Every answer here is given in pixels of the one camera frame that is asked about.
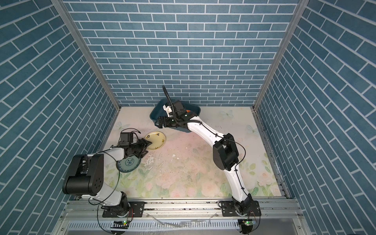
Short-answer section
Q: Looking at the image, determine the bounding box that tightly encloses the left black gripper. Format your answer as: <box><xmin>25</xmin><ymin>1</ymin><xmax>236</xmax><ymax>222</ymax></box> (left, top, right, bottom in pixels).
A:
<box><xmin>129</xmin><ymin>137</ymin><xmax>152</xmax><ymax>158</ymax></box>

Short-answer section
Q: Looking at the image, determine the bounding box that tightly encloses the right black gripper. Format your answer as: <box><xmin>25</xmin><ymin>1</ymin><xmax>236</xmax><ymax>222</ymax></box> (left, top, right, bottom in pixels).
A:
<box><xmin>156</xmin><ymin>117</ymin><xmax>181</xmax><ymax>129</ymax></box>

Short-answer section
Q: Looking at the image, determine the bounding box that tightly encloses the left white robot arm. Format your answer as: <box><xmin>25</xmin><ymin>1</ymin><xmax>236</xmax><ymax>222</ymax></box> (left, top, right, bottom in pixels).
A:
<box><xmin>62</xmin><ymin>130</ymin><xmax>152</xmax><ymax>211</ymax></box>

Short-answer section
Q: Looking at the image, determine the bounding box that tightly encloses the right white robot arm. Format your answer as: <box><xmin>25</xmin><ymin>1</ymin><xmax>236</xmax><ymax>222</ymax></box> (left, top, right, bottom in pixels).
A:
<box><xmin>150</xmin><ymin>99</ymin><xmax>253</xmax><ymax>205</ymax></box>

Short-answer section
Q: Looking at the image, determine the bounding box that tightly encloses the teal plastic bin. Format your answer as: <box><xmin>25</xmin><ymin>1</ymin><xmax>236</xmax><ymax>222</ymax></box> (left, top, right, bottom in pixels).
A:
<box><xmin>149</xmin><ymin>98</ymin><xmax>201</xmax><ymax>133</ymax></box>

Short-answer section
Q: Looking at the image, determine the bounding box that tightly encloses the yellow floral plate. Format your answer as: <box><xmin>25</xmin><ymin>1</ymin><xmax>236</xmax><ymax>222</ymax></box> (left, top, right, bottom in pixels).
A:
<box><xmin>144</xmin><ymin>131</ymin><xmax>166</xmax><ymax>150</ymax></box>

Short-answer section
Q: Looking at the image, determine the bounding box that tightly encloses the teal patterned plate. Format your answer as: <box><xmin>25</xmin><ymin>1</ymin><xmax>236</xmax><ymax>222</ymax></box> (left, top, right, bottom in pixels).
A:
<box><xmin>116</xmin><ymin>155</ymin><xmax>141</xmax><ymax>173</ymax></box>

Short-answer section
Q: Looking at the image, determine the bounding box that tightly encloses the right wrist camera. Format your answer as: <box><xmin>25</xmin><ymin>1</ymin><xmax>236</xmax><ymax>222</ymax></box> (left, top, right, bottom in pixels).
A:
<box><xmin>163</xmin><ymin>105</ymin><xmax>173</xmax><ymax>117</ymax></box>

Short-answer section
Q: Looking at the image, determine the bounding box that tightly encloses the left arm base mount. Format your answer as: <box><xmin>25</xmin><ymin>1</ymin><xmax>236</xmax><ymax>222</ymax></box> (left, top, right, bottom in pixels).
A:
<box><xmin>100</xmin><ymin>201</ymin><xmax>146</xmax><ymax>218</ymax></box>

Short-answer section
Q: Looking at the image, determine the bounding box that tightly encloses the aluminium front rail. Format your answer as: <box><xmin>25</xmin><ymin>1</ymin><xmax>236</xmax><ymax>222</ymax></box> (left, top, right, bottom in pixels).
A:
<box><xmin>53</xmin><ymin>197</ymin><xmax>310</xmax><ymax>235</ymax></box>

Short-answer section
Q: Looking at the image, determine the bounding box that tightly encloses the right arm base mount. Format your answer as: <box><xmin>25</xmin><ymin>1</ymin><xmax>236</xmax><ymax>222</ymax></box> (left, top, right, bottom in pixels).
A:
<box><xmin>217</xmin><ymin>200</ymin><xmax>261</xmax><ymax>217</ymax></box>

